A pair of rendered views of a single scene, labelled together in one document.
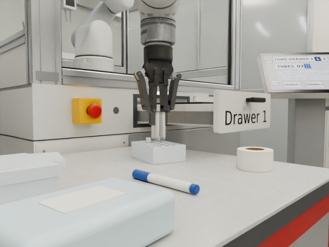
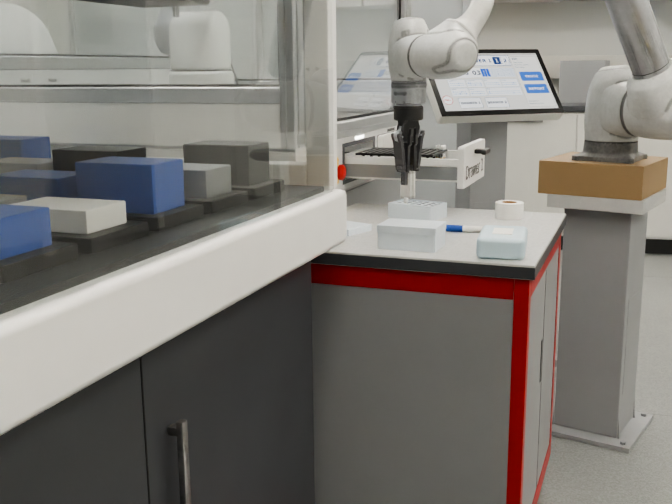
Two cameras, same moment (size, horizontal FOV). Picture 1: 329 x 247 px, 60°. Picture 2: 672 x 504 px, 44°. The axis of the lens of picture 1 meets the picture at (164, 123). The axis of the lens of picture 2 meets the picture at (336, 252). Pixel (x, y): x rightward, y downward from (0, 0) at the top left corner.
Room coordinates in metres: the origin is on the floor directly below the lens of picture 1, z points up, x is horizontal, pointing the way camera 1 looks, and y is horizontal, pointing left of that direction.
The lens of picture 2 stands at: (-1.15, 1.08, 1.13)
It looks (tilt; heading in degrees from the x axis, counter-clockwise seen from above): 12 degrees down; 336
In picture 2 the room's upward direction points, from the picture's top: 1 degrees counter-clockwise
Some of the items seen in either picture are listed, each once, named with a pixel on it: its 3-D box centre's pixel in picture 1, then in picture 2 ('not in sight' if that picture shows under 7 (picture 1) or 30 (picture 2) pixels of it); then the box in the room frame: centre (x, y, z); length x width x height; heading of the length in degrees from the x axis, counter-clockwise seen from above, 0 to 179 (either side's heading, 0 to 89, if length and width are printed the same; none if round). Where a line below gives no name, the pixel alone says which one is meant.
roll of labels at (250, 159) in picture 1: (254, 159); (509, 210); (0.57, -0.18, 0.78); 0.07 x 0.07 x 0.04
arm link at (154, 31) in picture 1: (158, 35); (408, 93); (0.74, 0.02, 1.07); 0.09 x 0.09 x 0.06
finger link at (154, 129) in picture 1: (155, 125); (406, 185); (0.73, 0.02, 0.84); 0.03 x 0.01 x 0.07; 29
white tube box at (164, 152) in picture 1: (157, 150); (417, 209); (0.68, 0.02, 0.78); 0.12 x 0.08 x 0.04; 29
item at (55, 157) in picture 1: (40, 160); (338, 227); (0.61, 0.27, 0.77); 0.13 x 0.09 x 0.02; 27
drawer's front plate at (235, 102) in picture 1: (245, 111); (471, 162); (0.82, -0.23, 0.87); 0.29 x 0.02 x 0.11; 135
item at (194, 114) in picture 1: (189, 113); (399, 163); (0.97, -0.08, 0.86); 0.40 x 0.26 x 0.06; 45
